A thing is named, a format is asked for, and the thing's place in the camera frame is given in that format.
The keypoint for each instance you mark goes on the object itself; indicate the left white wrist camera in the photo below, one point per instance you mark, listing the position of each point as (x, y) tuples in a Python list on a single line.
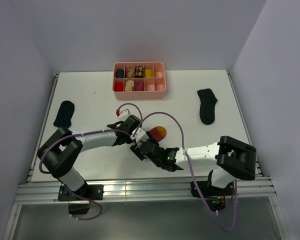
[(122, 115)]

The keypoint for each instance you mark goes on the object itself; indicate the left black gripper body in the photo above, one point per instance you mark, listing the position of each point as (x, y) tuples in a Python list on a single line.
[(129, 140)]

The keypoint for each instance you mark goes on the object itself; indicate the beige patterned rolled sock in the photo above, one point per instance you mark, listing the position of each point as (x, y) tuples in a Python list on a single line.
[(129, 86)]

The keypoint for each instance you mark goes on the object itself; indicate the brown checkered rolled sock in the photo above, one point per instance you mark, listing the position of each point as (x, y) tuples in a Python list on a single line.
[(139, 72)]

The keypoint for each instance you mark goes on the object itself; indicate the dark navy rolled sock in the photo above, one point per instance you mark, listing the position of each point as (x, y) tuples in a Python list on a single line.
[(120, 73)]

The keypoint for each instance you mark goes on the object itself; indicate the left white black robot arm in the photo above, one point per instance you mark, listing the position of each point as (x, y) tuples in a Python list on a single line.
[(59, 153)]

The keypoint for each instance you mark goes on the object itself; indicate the dark navy ankle sock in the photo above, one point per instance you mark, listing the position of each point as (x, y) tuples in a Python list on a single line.
[(64, 114)]

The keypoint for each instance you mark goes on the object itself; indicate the yellow rolled sock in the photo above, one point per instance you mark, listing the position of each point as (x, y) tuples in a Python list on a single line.
[(148, 73)]

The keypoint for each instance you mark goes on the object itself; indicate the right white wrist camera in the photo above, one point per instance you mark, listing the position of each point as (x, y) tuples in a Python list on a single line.
[(139, 136)]

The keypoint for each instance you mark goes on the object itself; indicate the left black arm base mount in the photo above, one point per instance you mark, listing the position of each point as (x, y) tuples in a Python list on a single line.
[(82, 200)]

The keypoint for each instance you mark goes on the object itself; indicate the black sock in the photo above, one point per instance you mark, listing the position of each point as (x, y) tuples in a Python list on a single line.
[(207, 106)]

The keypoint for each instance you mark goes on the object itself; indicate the aluminium frame rail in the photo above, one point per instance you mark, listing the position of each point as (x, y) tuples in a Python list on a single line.
[(161, 189)]

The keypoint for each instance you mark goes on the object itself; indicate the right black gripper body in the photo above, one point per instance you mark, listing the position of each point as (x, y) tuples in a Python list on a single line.
[(135, 150)]

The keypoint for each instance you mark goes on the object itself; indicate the red rolled sock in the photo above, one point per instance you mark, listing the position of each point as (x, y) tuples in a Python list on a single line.
[(119, 87)]

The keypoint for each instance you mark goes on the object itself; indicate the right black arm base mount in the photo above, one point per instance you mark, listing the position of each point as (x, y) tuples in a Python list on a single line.
[(214, 196)]

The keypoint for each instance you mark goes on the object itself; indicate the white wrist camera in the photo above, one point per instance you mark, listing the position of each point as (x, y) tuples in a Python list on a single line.
[(122, 115), (139, 136)]

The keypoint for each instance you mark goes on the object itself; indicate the pink divided organizer box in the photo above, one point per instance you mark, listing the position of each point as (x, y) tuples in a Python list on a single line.
[(155, 88)]

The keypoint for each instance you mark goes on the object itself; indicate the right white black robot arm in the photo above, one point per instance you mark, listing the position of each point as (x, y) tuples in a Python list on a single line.
[(229, 158)]

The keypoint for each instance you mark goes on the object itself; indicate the brown cream patterned rolled sock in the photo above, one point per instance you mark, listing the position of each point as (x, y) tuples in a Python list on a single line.
[(129, 73)]

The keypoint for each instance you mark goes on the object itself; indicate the maroon purple striped sock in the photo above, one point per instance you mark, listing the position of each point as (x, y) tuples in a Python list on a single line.
[(158, 133)]

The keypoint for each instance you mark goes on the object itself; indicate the maroon rolled sock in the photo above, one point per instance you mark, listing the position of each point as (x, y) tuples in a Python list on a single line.
[(139, 85)]

